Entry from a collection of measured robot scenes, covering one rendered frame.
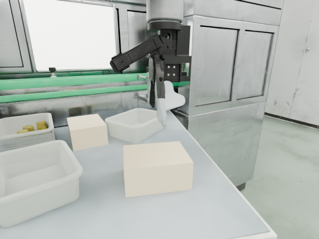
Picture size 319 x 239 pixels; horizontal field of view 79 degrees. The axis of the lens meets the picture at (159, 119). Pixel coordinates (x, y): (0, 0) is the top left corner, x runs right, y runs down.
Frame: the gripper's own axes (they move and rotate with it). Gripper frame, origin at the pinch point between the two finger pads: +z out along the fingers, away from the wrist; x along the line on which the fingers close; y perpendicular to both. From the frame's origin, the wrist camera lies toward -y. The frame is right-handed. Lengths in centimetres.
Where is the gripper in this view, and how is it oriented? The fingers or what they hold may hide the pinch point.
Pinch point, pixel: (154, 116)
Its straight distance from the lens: 46.0
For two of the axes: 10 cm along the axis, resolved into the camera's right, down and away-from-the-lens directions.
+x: -1.8, -3.1, 9.3
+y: 9.8, -0.5, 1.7
